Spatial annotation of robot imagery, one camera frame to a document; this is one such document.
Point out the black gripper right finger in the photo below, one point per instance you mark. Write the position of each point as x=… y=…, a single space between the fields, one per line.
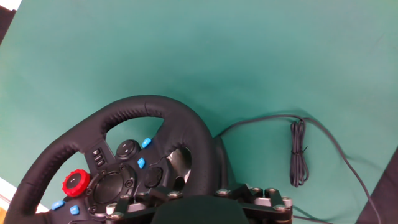
x=267 y=202

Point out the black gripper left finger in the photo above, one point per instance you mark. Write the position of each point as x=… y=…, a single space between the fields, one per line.
x=140 y=202

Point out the black racing steering wheel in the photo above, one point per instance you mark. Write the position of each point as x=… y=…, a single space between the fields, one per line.
x=174 y=115

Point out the black Logitech wheel base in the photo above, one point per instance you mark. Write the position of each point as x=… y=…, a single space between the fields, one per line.
x=225 y=168

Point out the green table mat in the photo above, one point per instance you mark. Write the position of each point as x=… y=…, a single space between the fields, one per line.
x=217 y=46

